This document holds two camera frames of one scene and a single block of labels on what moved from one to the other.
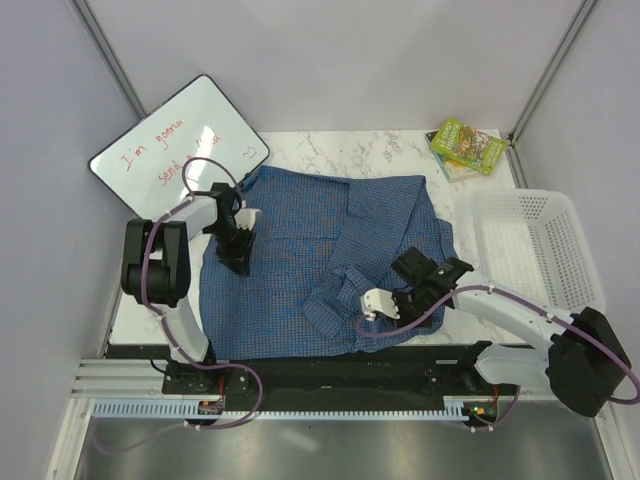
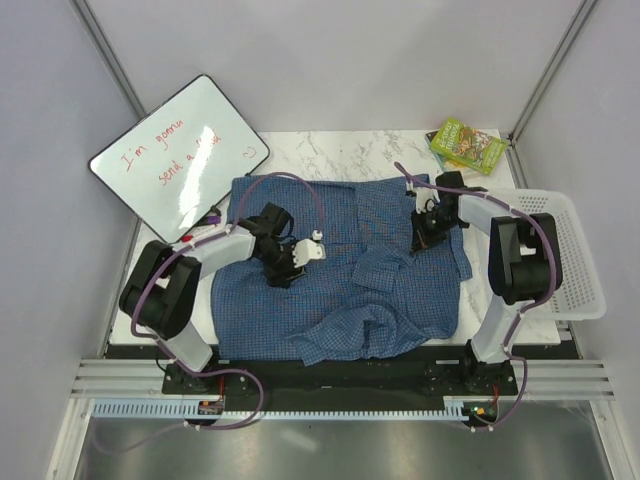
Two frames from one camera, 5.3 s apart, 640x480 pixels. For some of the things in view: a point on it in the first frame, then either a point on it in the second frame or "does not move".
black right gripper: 397,298 -> 421,238
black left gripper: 238,258 -> 282,277
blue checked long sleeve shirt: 323,242 does not move
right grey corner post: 554,68 does not move
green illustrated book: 468,145 does not move
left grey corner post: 101,42 does not move
